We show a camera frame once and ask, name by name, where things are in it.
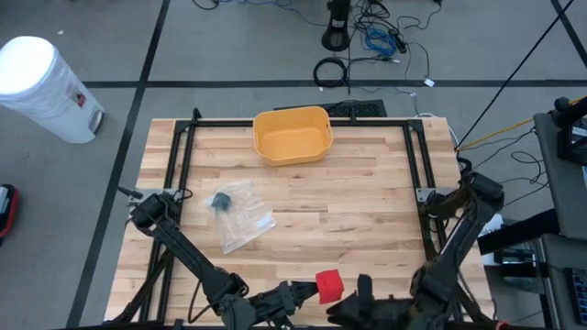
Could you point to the red black floor device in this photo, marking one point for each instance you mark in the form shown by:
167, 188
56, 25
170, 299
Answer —
9, 211

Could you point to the white trash can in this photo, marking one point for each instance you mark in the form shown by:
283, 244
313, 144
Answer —
41, 87

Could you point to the white printed box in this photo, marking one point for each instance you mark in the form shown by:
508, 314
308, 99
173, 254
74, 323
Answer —
491, 227

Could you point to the green elastic bandage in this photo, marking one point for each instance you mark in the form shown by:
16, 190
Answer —
221, 201

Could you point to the red clamp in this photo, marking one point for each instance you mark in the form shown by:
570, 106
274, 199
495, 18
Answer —
502, 325

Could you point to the black floor stand base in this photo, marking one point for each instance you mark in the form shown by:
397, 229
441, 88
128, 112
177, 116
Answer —
337, 32

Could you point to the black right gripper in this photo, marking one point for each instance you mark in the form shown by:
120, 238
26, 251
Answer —
385, 314

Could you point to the grey desk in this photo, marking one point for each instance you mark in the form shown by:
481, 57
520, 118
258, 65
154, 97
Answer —
561, 183

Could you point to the black keyboard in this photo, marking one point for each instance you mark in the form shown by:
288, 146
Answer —
578, 298

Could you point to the black desk equipment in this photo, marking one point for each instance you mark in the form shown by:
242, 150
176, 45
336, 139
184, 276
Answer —
568, 133

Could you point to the red elastic bandage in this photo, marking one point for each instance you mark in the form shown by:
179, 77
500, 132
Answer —
329, 286

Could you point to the yellow plastic bin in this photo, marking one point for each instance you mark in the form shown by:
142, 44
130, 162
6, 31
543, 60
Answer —
293, 137

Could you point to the black mesh floor panel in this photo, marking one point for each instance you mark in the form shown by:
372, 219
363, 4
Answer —
357, 109

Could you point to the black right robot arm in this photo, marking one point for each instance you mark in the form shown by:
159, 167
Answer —
463, 238

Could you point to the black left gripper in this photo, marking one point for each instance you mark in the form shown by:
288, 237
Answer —
270, 304

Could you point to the black power strip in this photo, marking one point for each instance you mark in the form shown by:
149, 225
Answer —
398, 41

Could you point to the clear plastic zip bag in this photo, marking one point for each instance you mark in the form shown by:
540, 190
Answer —
247, 220

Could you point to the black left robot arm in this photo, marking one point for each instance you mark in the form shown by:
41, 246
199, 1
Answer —
183, 247

